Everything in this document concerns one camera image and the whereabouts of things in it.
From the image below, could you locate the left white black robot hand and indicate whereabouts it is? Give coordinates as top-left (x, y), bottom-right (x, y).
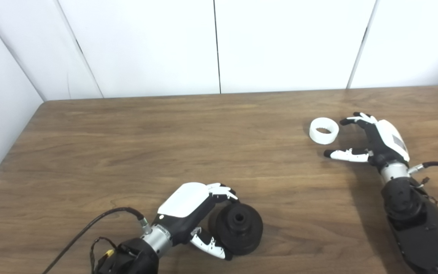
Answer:
top-left (152, 182), bottom-right (238, 260)

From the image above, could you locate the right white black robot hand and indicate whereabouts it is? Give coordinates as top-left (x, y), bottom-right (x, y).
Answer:
top-left (324, 112), bottom-right (410, 172)

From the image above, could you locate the round black plastic part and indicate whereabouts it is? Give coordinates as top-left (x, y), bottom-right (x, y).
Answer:
top-left (208, 202), bottom-right (263, 255)

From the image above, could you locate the white plastic ring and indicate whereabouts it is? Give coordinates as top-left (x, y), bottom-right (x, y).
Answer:
top-left (309, 118), bottom-right (339, 145)

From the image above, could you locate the thin black wire loop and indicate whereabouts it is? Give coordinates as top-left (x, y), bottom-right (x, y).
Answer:
top-left (413, 176), bottom-right (438, 204)

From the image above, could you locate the thin wire with yellow connector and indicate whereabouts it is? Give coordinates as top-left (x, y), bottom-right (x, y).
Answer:
top-left (90, 237), bottom-right (116, 273)

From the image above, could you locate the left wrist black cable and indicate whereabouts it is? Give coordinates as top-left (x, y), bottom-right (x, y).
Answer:
top-left (42, 207), bottom-right (152, 274)

